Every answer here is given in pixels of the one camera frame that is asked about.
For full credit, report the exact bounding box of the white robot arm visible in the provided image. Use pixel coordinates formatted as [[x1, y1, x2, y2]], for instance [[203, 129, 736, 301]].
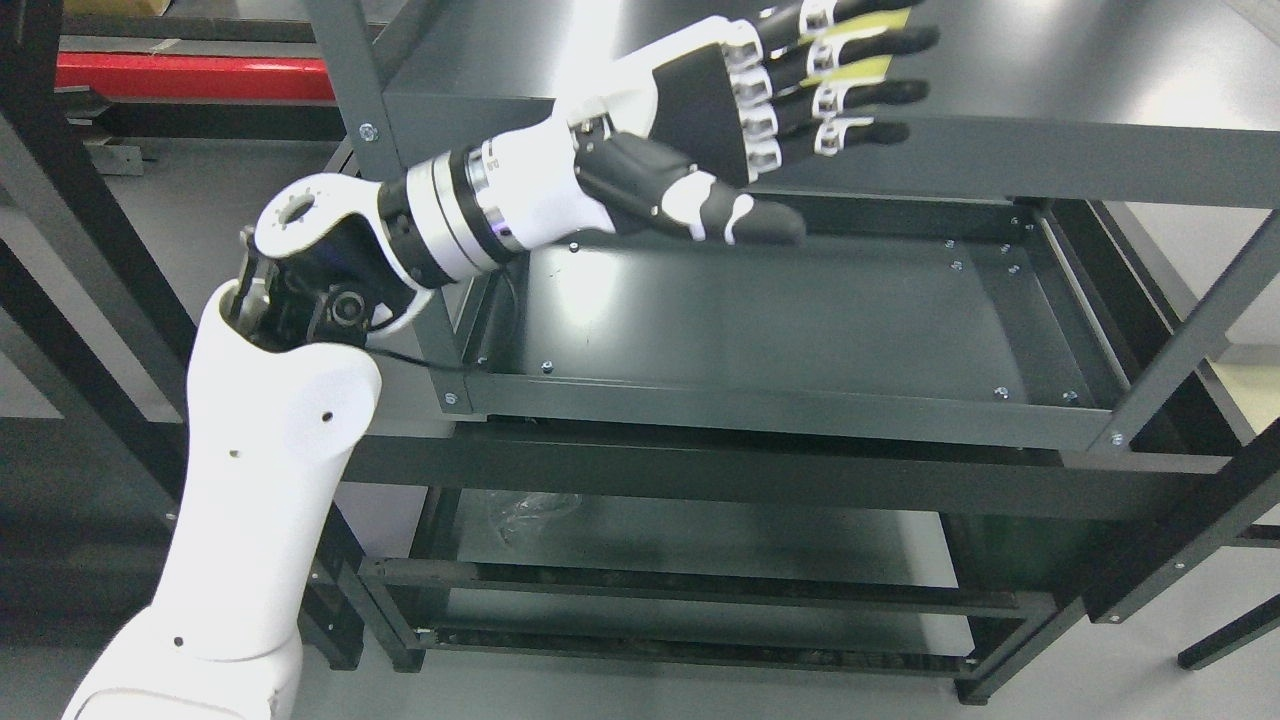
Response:
[[64, 145, 520, 719]]

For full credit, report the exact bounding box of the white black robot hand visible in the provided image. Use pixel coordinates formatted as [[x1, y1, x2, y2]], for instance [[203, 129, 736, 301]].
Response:
[[457, 1, 940, 263]]

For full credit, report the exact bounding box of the yellow plastic cup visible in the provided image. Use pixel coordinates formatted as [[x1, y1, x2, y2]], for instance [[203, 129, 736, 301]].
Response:
[[800, 8, 913, 86]]

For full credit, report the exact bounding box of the grey metal shelf unit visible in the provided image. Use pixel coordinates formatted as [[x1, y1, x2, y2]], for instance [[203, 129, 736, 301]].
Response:
[[303, 1, 1277, 705]]

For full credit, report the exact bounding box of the black metal shelf rack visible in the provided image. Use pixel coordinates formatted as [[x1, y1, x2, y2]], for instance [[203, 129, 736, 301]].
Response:
[[0, 0, 1280, 671]]

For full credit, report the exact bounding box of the red metal beam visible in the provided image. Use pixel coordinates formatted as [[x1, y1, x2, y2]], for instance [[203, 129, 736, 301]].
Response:
[[54, 51, 337, 102]]

